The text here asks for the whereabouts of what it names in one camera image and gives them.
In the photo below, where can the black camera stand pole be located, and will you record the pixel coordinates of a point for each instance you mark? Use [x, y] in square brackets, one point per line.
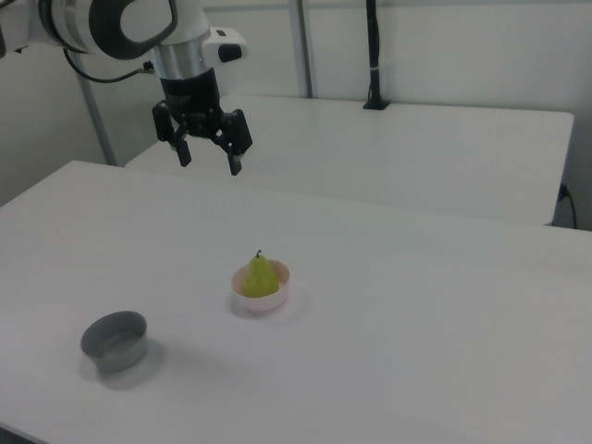
[373, 51]

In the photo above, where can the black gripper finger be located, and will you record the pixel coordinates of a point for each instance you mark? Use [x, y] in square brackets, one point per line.
[238, 139]
[172, 129]

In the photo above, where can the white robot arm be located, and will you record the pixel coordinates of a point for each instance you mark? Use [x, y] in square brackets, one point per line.
[139, 18]

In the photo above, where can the green pear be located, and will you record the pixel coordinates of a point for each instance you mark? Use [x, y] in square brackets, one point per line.
[260, 280]

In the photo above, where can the pink bowl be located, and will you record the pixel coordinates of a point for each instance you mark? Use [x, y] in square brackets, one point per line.
[267, 303]

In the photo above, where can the grey bowl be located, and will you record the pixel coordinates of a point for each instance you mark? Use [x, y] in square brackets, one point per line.
[121, 351]

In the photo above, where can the grey partition post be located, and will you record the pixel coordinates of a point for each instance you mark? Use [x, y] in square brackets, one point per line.
[98, 120]
[303, 46]

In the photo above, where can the white side table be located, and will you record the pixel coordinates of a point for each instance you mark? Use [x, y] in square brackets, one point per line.
[370, 148]

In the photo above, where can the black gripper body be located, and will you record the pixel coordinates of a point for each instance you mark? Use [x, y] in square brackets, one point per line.
[189, 97]

